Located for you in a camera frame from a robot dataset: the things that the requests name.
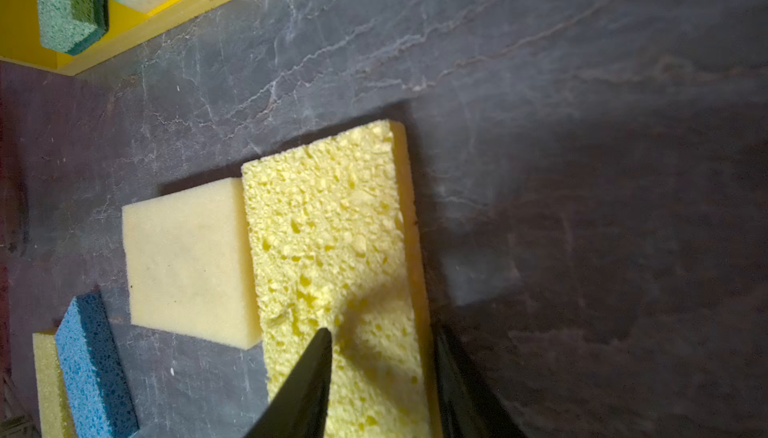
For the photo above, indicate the yellow cellulose sponge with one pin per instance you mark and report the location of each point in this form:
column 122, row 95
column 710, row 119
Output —
column 55, row 415
column 335, row 244

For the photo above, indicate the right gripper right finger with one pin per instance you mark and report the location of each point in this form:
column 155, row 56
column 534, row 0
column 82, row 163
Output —
column 467, row 404

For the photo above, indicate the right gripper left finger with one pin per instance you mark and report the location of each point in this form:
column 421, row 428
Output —
column 299, row 409

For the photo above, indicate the blue sponge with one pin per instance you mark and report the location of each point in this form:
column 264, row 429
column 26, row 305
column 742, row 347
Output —
column 95, row 382

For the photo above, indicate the green cellulose sponge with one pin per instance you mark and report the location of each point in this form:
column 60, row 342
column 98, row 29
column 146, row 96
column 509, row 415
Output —
column 71, row 26

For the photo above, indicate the yellow shelf with coloured boards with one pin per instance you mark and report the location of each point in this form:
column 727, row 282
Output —
column 20, row 42

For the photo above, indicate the tan sponge middle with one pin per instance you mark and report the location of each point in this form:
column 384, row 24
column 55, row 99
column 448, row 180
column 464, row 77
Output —
column 189, row 267

